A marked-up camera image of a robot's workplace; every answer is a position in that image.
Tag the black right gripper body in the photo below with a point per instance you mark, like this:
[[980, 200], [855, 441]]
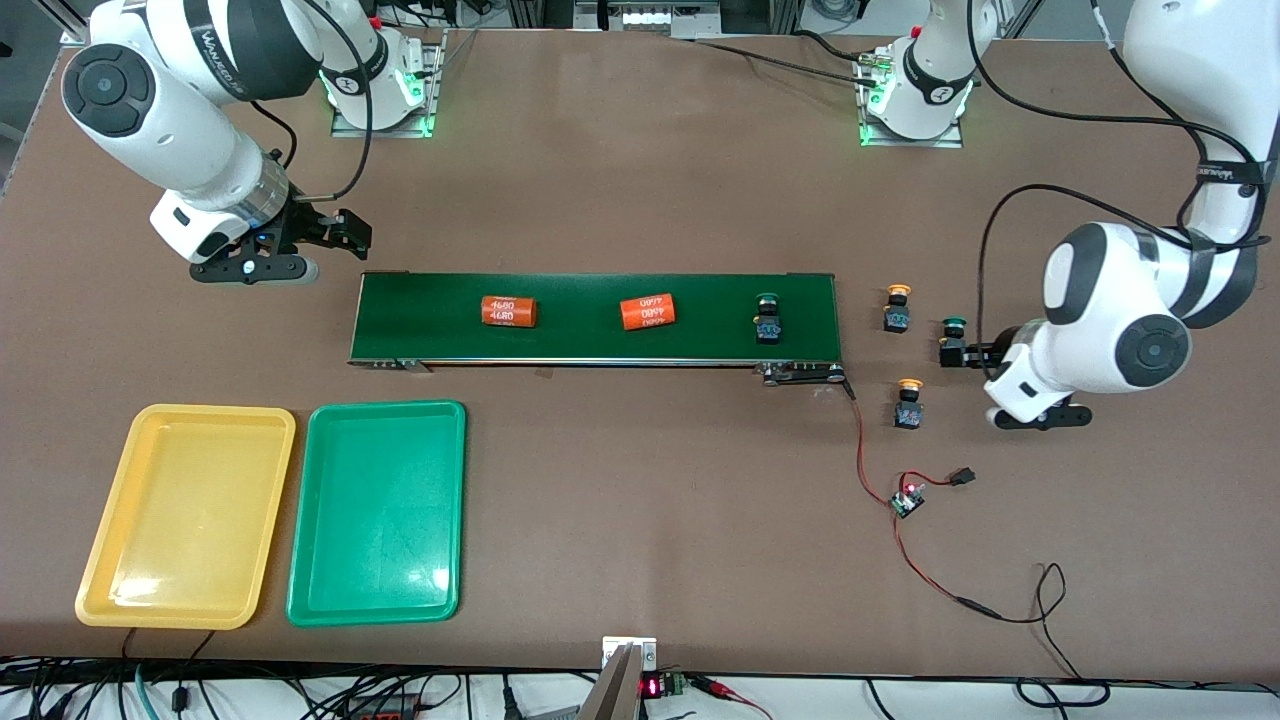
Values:
[[303, 226]]

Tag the green push button switch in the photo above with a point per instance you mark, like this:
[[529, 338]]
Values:
[[955, 324], [768, 325]]

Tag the yellow push button switch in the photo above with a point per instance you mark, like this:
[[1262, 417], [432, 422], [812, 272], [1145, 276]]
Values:
[[897, 318], [908, 413]]

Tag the orange cylinder printed 4680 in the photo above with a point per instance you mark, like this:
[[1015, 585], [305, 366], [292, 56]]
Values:
[[509, 312], [648, 312]]

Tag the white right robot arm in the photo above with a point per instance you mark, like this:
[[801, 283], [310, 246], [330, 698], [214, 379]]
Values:
[[170, 140]]

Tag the small green circuit board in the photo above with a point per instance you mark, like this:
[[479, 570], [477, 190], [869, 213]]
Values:
[[908, 501]]

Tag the green conveyor belt unit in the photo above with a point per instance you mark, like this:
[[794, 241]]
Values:
[[580, 345]]

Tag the green plastic tray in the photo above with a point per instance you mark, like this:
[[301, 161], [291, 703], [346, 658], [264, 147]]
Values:
[[378, 510]]

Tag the yellow plastic tray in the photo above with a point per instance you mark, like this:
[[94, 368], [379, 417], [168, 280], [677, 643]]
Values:
[[185, 515]]

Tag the red clip lead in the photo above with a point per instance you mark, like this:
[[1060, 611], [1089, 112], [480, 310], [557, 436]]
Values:
[[730, 692]]

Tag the small red LED display module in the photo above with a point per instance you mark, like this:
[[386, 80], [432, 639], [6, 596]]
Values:
[[655, 686]]

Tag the red terminal block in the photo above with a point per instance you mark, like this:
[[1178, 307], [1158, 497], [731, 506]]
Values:
[[385, 710]]

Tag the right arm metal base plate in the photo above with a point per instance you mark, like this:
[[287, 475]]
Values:
[[432, 90]]

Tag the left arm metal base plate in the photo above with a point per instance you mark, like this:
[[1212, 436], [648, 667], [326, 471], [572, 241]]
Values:
[[915, 140]]

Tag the aluminium frame rack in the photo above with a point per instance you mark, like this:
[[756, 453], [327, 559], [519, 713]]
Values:
[[650, 15]]

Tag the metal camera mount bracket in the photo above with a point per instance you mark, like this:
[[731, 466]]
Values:
[[615, 690]]

